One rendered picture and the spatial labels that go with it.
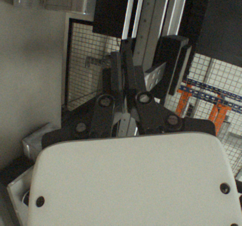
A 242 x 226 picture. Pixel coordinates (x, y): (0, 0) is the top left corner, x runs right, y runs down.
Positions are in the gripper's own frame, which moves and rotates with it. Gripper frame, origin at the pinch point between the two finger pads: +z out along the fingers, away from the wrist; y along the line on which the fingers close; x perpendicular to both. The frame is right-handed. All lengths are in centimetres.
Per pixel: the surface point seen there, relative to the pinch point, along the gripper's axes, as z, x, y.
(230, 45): 35, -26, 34
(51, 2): 6.9, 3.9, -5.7
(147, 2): 27.9, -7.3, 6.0
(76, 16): 141, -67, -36
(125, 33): 4.1, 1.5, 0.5
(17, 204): -6.7, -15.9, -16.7
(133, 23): 5.8, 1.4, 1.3
